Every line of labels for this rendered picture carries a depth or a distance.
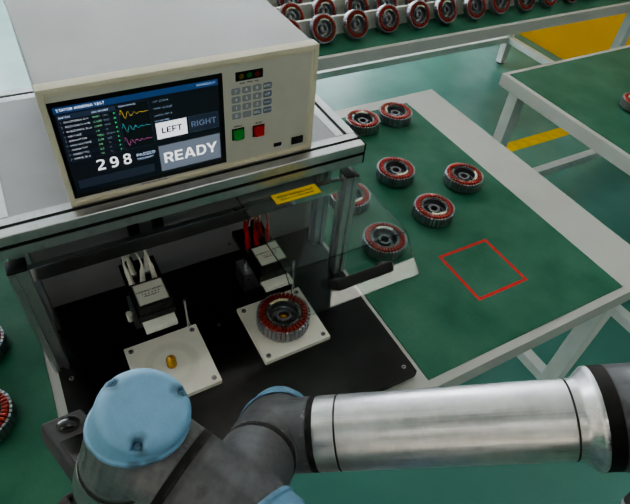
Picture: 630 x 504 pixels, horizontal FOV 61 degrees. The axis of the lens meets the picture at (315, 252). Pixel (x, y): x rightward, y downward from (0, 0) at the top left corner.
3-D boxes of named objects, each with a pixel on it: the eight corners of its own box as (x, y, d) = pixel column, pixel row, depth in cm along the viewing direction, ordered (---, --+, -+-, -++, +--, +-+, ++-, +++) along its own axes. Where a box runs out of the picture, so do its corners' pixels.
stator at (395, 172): (367, 171, 160) (369, 161, 157) (397, 161, 164) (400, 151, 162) (390, 193, 153) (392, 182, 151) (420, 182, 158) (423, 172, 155)
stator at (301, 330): (317, 335, 113) (318, 324, 110) (266, 350, 109) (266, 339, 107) (298, 296, 120) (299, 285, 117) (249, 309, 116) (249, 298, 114)
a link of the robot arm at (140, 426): (161, 481, 38) (65, 411, 38) (134, 532, 45) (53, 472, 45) (222, 401, 44) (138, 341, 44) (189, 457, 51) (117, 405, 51)
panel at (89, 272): (313, 226, 138) (323, 125, 117) (38, 312, 113) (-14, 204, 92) (311, 223, 139) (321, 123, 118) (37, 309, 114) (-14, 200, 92)
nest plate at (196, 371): (222, 383, 105) (222, 380, 104) (145, 414, 99) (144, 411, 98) (196, 326, 114) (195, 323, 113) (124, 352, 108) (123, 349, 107)
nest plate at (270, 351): (330, 339, 114) (330, 335, 113) (265, 365, 108) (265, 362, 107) (297, 290, 123) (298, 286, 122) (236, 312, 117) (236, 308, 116)
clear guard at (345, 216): (418, 274, 97) (425, 251, 92) (299, 320, 88) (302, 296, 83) (329, 172, 116) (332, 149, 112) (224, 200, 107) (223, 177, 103)
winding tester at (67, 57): (311, 148, 103) (320, 43, 88) (71, 208, 86) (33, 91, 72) (232, 58, 126) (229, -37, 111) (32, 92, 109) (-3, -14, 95)
